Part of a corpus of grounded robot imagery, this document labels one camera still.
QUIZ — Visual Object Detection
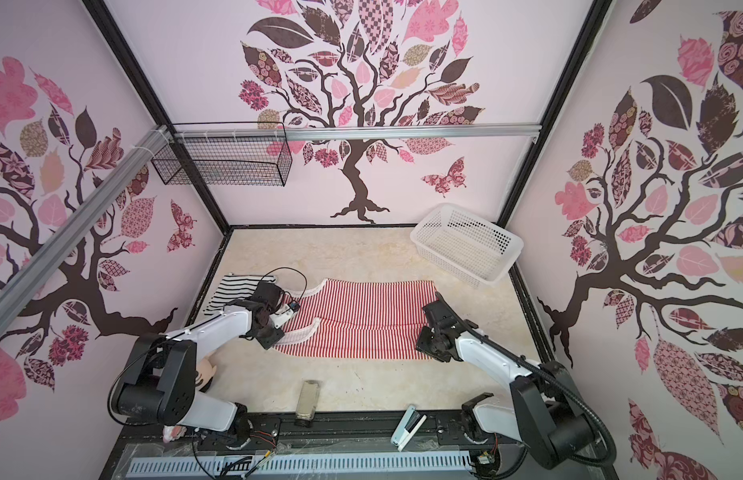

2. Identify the small pink round object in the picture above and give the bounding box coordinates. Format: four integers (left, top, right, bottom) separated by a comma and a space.
162, 425, 187, 443

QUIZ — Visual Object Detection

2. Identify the silver aluminium rail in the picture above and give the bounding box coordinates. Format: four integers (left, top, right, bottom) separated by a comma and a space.
174, 123, 541, 141
0, 125, 172, 337

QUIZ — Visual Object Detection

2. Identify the white green handheld device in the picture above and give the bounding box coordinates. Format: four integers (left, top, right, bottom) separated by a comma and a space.
391, 405, 427, 452

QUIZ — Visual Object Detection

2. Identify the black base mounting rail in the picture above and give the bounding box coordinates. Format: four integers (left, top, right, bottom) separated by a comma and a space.
116, 409, 595, 457

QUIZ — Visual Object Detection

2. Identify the small tan rectangular device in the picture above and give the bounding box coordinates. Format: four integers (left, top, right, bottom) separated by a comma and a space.
295, 380, 321, 428

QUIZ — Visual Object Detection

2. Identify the red white striped tank top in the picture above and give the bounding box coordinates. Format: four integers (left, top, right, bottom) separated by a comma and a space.
275, 279, 437, 360

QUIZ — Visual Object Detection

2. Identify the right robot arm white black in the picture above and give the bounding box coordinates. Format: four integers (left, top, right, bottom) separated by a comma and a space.
415, 294, 597, 470

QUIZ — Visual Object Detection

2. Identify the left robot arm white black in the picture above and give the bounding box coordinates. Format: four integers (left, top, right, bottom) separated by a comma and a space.
108, 282, 286, 448

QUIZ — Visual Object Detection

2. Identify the cartoon face plush toy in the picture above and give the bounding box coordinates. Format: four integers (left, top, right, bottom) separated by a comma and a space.
195, 357, 218, 392

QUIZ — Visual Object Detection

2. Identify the white slotted cable duct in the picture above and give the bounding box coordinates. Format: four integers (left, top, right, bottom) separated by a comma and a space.
125, 451, 473, 479

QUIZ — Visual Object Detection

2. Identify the black white striped tank top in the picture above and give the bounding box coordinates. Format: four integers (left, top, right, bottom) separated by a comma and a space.
202, 273, 277, 319

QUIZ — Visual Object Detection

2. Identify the silver aluminium rail back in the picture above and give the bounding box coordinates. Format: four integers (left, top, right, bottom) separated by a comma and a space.
174, 123, 541, 141

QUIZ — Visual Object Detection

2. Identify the black wire mesh basket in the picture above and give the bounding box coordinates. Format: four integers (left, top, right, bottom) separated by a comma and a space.
152, 120, 293, 187

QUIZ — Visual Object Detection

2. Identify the silver aluminium rail left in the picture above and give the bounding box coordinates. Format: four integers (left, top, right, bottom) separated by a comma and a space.
0, 125, 172, 337

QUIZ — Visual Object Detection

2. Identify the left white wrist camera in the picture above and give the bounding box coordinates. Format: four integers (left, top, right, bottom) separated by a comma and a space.
270, 301, 301, 328

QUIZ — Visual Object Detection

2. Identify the white plastic laundry basket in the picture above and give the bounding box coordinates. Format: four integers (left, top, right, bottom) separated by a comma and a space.
409, 204, 523, 288

